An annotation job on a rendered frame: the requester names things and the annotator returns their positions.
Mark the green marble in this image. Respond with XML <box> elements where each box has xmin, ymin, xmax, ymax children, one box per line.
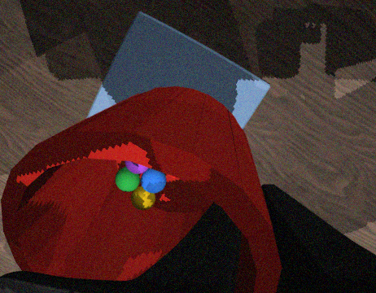
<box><xmin>116</xmin><ymin>167</ymin><xmax>140</xmax><ymax>191</ymax></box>

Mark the yellow ball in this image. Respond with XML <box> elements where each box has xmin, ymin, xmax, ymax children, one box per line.
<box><xmin>130</xmin><ymin>186</ymin><xmax>155</xmax><ymax>211</ymax></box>

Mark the blue marble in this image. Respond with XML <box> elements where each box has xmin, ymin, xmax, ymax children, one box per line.
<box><xmin>142</xmin><ymin>168</ymin><xmax>166</xmax><ymax>193</ymax></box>

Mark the purple ball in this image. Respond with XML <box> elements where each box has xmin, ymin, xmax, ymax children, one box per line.
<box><xmin>125</xmin><ymin>160</ymin><xmax>149</xmax><ymax>173</ymax></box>

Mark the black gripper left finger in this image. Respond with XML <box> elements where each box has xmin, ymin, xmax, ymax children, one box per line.
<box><xmin>0</xmin><ymin>203</ymin><xmax>241</xmax><ymax>293</ymax></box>

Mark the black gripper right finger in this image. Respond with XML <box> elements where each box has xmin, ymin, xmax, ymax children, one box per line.
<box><xmin>262</xmin><ymin>183</ymin><xmax>376</xmax><ymax>293</ymax></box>

